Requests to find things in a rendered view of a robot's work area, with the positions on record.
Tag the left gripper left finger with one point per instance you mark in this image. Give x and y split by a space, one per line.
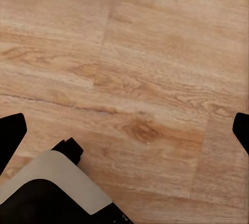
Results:
12 130

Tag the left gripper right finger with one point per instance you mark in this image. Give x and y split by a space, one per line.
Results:
241 129

